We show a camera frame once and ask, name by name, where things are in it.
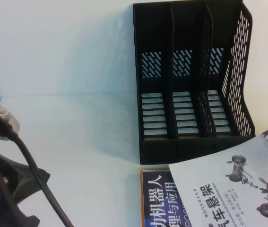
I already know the thick black camera cable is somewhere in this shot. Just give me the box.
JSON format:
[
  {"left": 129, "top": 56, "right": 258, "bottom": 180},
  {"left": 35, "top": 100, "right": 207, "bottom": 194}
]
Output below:
[{"left": 0, "top": 122, "right": 76, "bottom": 227}]

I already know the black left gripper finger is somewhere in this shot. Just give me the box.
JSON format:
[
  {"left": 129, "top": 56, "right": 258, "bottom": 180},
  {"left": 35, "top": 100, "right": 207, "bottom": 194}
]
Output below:
[{"left": 5, "top": 158, "right": 51, "bottom": 209}]

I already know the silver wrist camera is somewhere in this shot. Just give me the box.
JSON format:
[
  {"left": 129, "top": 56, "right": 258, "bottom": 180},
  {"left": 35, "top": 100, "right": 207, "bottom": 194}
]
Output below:
[{"left": 0, "top": 93, "right": 21, "bottom": 142}]

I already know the black plastic three-slot book stand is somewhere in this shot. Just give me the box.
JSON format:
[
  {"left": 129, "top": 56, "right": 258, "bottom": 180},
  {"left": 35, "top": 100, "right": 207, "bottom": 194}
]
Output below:
[{"left": 133, "top": 0, "right": 256, "bottom": 166}]

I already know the orange and blue robot book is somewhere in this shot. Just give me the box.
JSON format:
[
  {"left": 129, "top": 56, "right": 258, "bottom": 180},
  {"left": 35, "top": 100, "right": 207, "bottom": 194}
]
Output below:
[{"left": 140, "top": 168, "right": 186, "bottom": 227}]

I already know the white car suspension book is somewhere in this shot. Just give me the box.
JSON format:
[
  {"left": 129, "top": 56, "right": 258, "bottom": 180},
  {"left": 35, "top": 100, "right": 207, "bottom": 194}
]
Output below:
[{"left": 168, "top": 120, "right": 268, "bottom": 227}]

